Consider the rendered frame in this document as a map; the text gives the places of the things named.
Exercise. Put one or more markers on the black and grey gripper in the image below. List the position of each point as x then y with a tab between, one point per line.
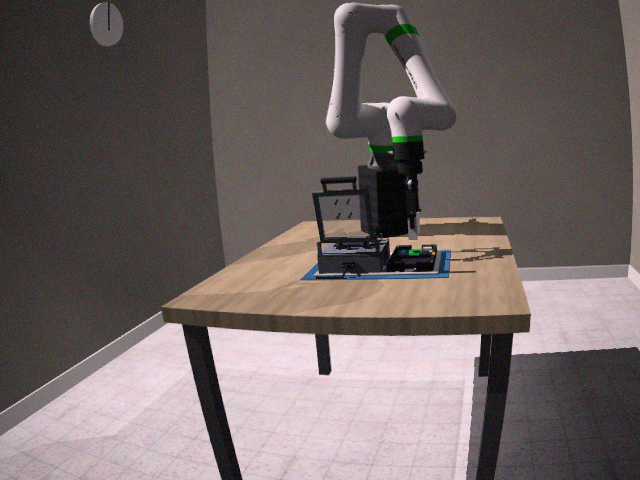
412	202

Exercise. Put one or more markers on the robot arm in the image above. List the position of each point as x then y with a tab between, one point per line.
408	116

